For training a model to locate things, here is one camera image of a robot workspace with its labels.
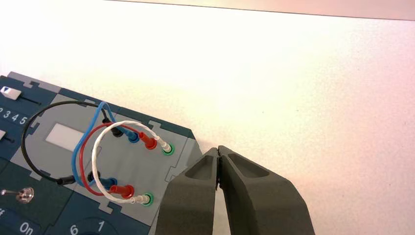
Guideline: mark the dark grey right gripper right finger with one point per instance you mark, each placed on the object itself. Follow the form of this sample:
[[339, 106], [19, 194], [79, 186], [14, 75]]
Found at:
[[259, 207]]

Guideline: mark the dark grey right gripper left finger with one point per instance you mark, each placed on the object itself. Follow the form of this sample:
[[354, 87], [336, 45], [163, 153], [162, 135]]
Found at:
[[191, 201]]

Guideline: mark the white slider knob with triangle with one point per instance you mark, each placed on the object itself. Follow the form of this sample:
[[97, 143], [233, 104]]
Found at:
[[11, 93]]

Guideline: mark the green banana socket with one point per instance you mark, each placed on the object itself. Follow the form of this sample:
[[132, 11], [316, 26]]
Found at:
[[172, 151], [151, 203]]

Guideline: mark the teal and grey control box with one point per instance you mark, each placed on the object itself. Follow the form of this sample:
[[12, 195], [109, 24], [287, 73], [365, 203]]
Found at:
[[136, 167]]

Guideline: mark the black banana socket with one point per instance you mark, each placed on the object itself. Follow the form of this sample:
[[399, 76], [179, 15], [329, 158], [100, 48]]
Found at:
[[94, 176]]

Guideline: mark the white rectangular display window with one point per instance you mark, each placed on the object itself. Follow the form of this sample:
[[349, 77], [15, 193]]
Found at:
[[63, 136]]

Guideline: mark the silver toggle switch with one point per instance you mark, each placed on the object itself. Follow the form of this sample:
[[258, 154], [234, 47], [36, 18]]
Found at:
[[24, 195]]

